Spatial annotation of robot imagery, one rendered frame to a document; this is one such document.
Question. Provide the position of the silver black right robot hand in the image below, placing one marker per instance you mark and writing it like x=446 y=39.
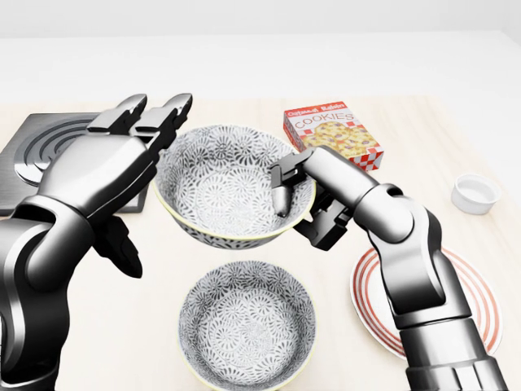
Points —
x=342 y=179

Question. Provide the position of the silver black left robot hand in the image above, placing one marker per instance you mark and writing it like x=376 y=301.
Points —
x=97 y=163

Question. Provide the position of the black white patterned bowl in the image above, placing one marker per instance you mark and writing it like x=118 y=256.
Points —
x=220 y=183
x=248 y=326

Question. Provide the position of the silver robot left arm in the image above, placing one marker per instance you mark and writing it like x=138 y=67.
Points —
x=32 y=269

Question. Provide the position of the flat dark stove plate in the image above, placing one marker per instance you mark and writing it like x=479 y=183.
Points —
x=24 y=155

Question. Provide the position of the white plate with red rings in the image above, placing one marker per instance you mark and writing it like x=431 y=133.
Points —
x=484 y=301

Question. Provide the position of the red printed cookie box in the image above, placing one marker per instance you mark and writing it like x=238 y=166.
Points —
x=338 y=134

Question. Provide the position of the small white ramekin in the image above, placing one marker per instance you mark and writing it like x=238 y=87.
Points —
x=475 y=194

